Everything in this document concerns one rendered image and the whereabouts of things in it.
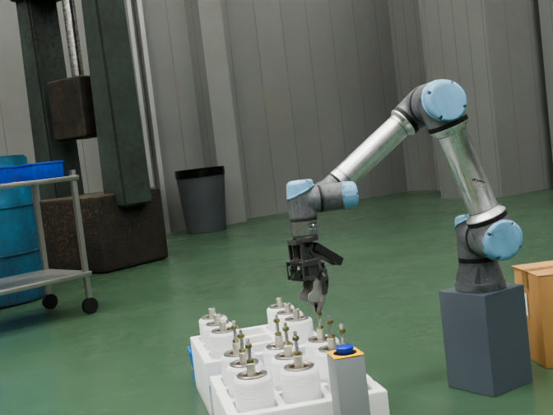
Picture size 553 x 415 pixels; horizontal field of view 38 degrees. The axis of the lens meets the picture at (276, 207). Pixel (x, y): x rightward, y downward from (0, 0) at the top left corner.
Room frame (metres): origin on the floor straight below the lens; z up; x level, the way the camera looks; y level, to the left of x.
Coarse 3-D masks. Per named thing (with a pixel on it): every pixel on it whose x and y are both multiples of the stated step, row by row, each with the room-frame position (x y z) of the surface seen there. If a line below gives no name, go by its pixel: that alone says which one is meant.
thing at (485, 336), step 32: (512, 288) 2.36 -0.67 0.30; (448, 320) 2.41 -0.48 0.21; (480, 320) 2.31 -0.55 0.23; (512, 320) 2.35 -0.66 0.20; (448, 352) 2.42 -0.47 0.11; (480, 352) 2.32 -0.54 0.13; (512, 352) 2.35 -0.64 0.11; (448, 384) 2.43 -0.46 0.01; (480, 384) 2.33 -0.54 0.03; (512, 384) 2.34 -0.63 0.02
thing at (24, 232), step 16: (0, 160) 5.04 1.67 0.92; (16, 160) 5.15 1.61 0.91; (0, 192) 5.02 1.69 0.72; (16, 192) 5.11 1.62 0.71; (0, 208) 5.00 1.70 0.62; (16, 208) 5.09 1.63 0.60; (32, 208) 5.27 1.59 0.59; (0, 224) 5.00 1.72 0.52; (16, 224) 5.08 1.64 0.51; (32, 224) 5.23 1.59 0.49; (0, 240) 4.99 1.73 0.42; (16, 240) 5.06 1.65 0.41; (32, 240) 5.19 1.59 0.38; (0, 256) 4.98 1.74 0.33; (16, 256) 5.05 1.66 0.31; (32, 256) 5.17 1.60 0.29; (0, 272) 4.98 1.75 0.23; (16, 272) 5.04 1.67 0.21; (0, 304) 4.96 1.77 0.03; (16, 304) 5.03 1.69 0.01
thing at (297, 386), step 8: (312, 368) 1.92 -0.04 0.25; (288, 376) 1.91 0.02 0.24; (296, 376) 1.90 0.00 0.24; (304, 376) 1.90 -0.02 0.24; (312, 376) 1.91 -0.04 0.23; (288, 384) 1.91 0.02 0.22; (296, 384) 1.90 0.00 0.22; (304, 384) 1.90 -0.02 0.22; (312, 384) 1.91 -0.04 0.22; (288, 392) 1.91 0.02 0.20; (296, 392) 1.90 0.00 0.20; (304, 392) 1.90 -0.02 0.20; (312, 392) 1.91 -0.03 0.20; (320, 392) 1.94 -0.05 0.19; (288, 400) 1.92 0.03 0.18; (296, 400) 1.90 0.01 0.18; (304, 400) 1.90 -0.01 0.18
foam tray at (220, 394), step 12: (216, 384) 2.13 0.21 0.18; (324, 384) 2.02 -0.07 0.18; (372, 384) 1.97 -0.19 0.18; (216, 396) 2.07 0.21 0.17; (228, 396) 2.01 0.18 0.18; (276, 396) 1.96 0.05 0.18; (324, 396) 1.93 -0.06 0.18; (372, 396) 1.90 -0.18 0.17; (384, 396) 1.91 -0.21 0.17; (216, 408) 2.11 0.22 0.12; (228, 408) 1.91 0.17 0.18; (264, 408) 1.88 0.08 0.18; (276, 408) 1.87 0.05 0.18; (288, 408) 1.86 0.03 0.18; (300, 408) 1.87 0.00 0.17; (312, 408) 1.87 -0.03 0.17; (324, 408) 1.88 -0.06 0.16; (372, 408) 1.90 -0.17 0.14; (384, 408) 1.91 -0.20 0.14
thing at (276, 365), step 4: (304, 356) 2.05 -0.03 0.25; (272, 360) 2.05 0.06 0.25; (276, 360) 2.04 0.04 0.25; (280, 360) 2.03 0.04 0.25; (288, 360) 2.03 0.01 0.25; (292, 360) 2.02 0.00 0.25; (304, 360) 2.04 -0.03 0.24; (272, 364) 2.05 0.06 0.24; (276, 364) 2.03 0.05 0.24; (280, 364) 2.02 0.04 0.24; (284, 364) 2.02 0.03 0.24; (272, 368) 2.05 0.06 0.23; (276, 368) 2.03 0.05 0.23; (280, 368) 2.02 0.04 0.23; (272, 372) 2.06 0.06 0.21; (276, 372) 2.03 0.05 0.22; (272, 376) 2.06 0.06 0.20; (276, 376) 2.03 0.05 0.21; (280, 376) 2.03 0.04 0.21; (276, 380) 2.04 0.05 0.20; (280, 380) 2.03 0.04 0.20; (276, 384) 2.04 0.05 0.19; (280, 384) 2.03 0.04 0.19; (276, 388) 2.04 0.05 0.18; (280, 388) 2.03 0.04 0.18
